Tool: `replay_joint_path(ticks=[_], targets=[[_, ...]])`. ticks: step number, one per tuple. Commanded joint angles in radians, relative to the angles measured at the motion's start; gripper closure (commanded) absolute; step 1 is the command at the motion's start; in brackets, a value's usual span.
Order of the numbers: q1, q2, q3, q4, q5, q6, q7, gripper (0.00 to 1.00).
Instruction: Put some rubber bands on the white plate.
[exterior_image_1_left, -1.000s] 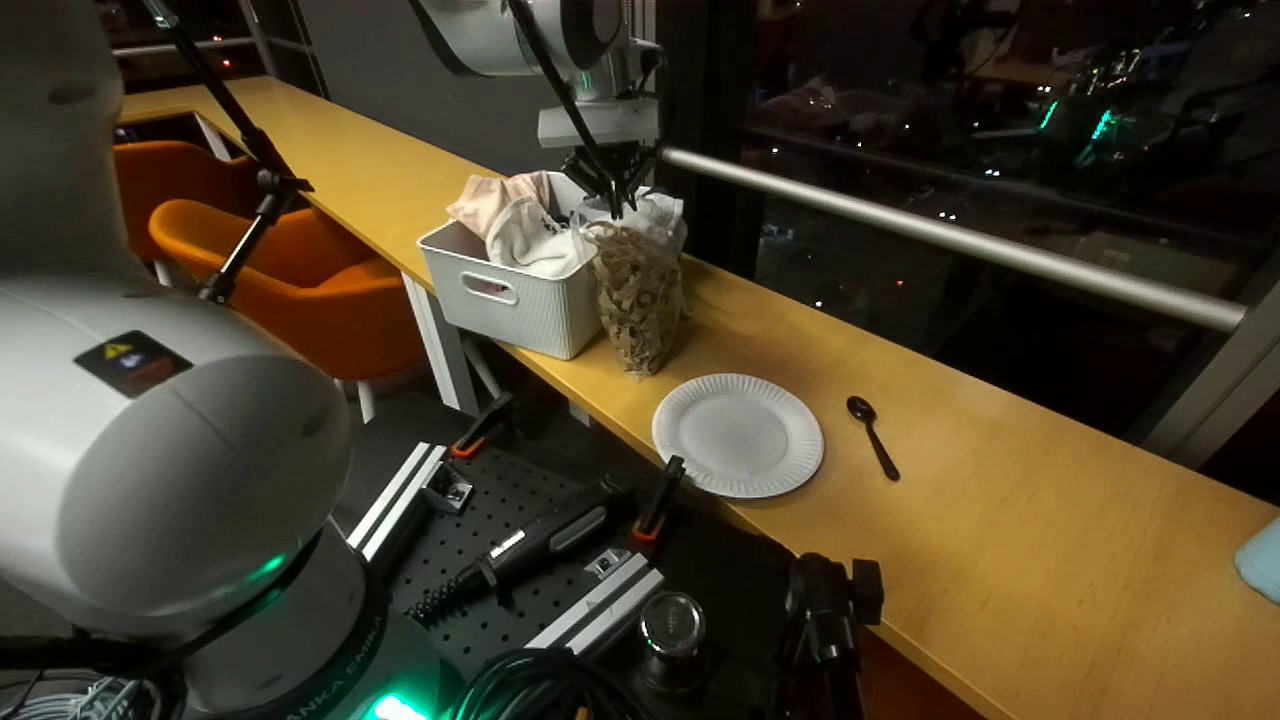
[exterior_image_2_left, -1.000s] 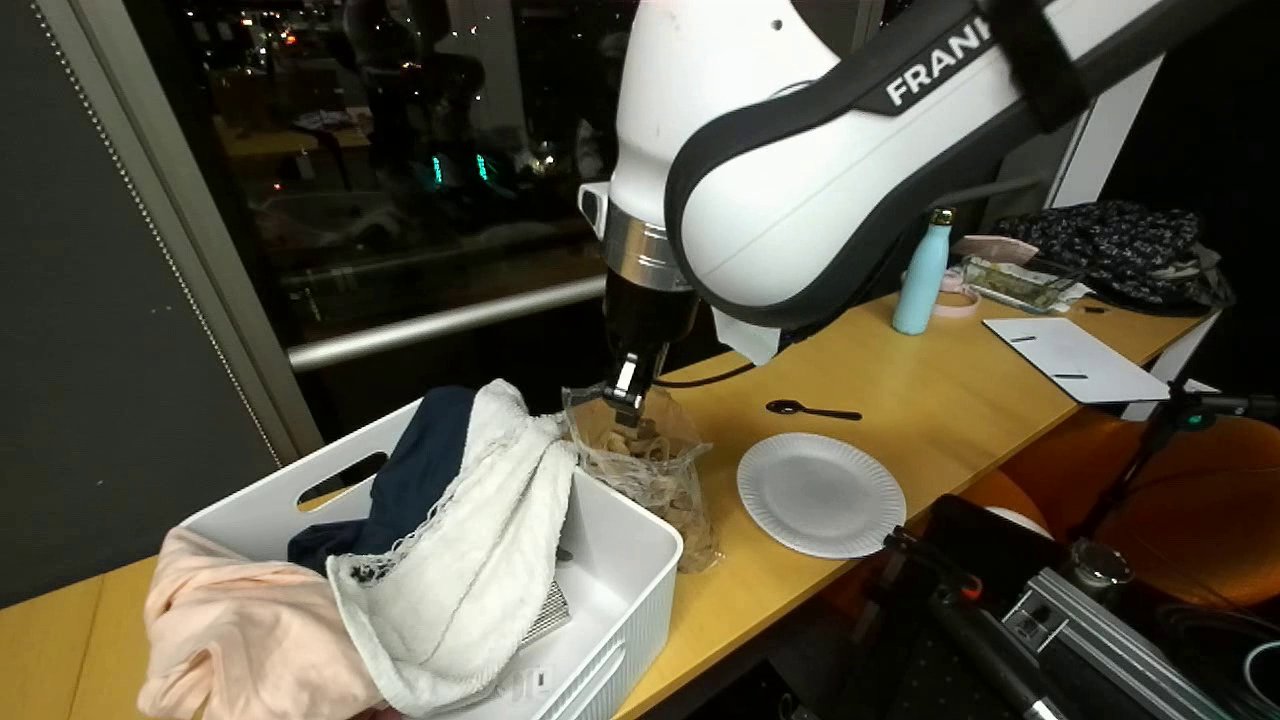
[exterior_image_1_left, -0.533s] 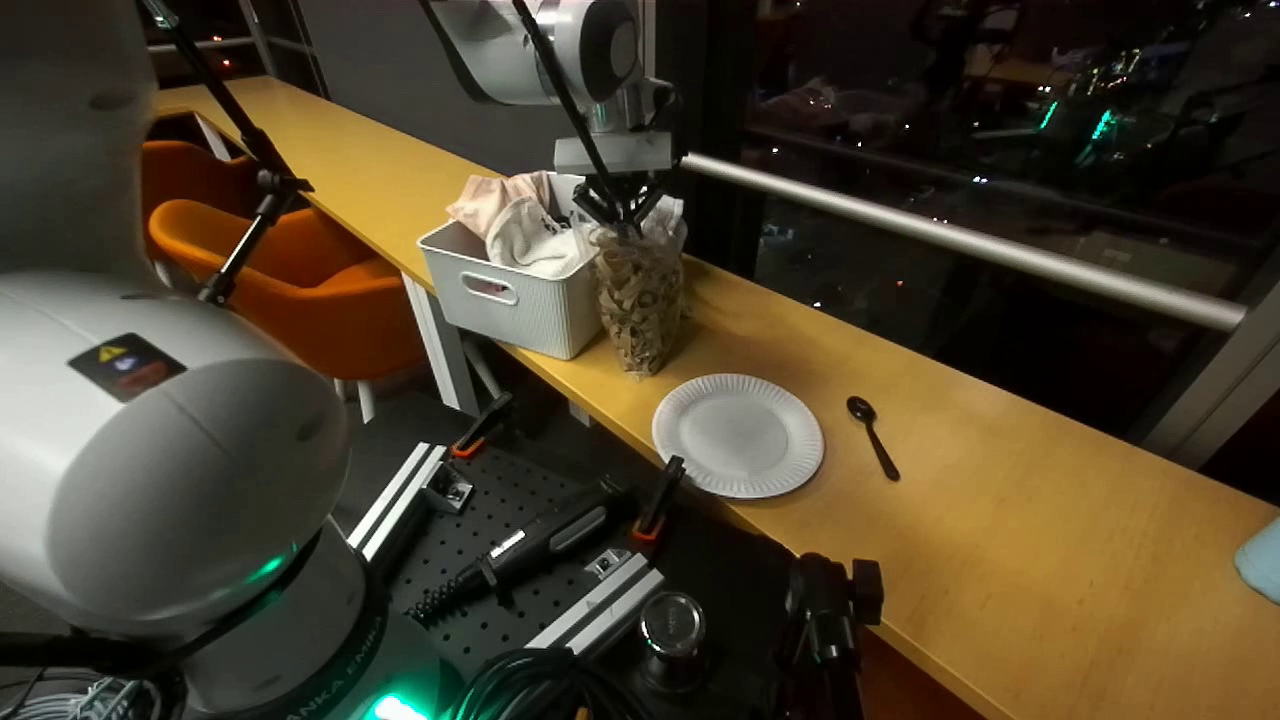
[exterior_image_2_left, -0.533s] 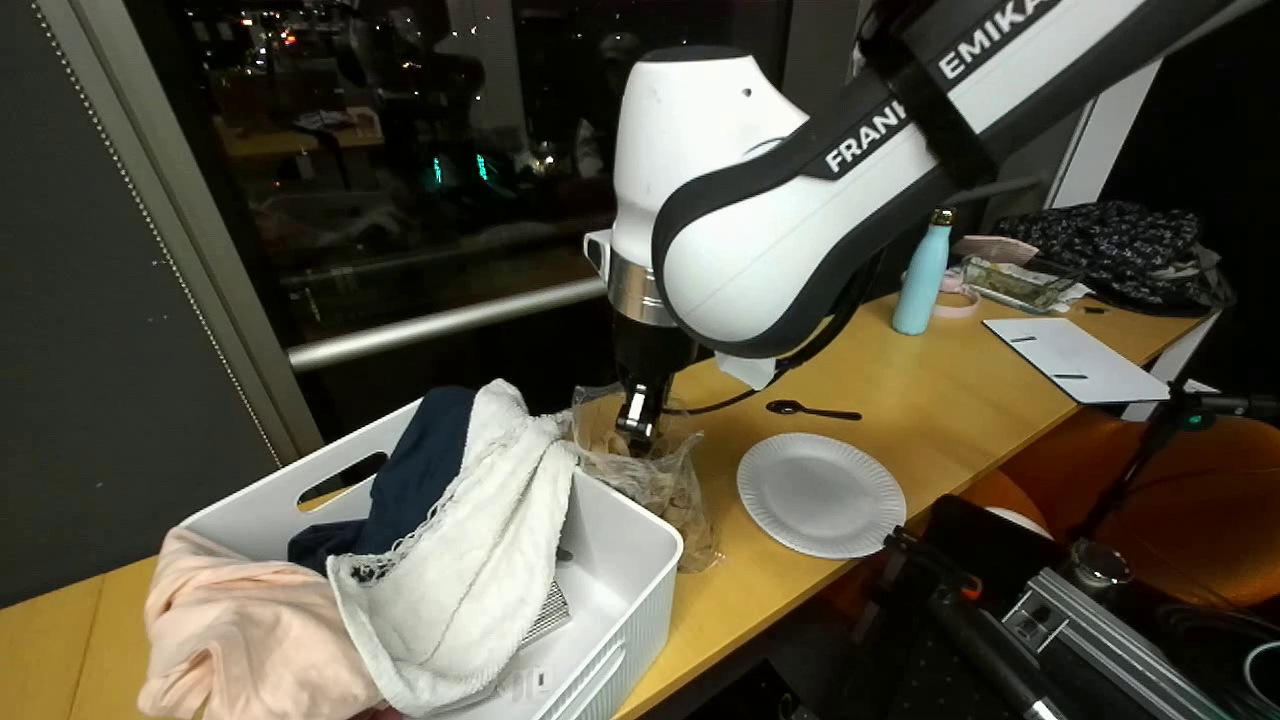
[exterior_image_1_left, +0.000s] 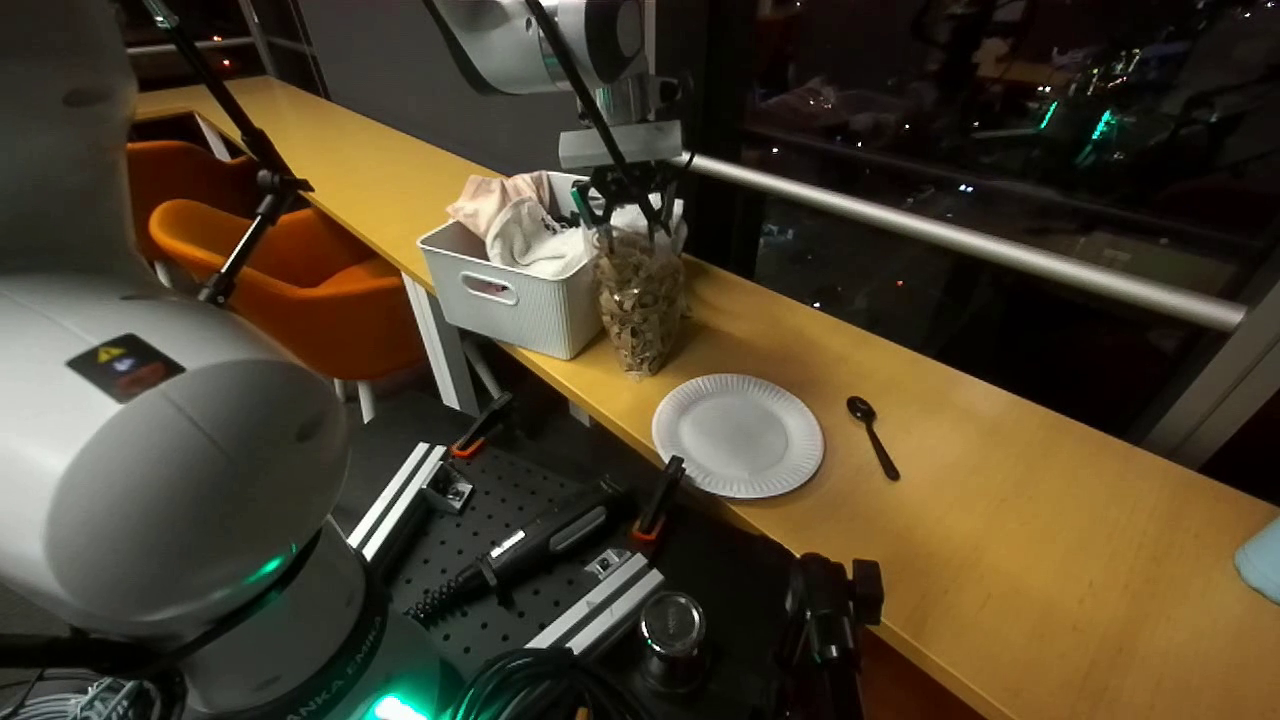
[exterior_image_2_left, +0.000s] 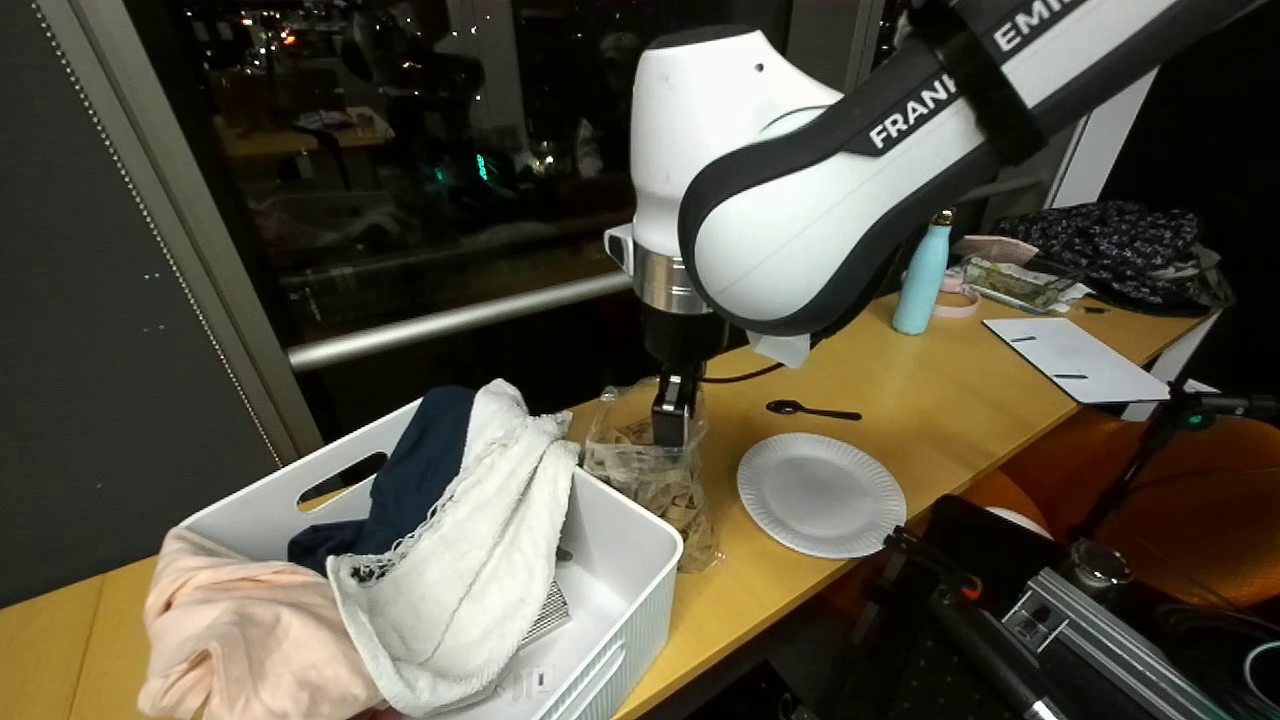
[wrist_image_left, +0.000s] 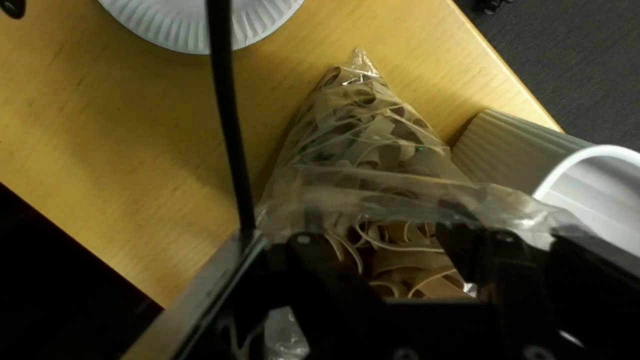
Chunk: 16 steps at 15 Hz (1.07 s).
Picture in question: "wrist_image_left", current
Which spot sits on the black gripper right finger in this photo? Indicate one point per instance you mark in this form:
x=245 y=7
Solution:
x=512 y=287

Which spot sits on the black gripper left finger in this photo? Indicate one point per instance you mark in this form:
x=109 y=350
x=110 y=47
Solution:
x=327 y=292

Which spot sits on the clear bag of nuts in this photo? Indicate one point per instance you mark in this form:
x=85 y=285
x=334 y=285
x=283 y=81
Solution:
x=373 y=161

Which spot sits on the white paper plate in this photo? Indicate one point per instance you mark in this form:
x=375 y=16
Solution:
x=180 y=22

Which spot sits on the white plastic storage bin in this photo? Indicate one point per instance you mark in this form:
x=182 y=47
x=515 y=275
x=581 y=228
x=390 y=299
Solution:
x=586 y=180

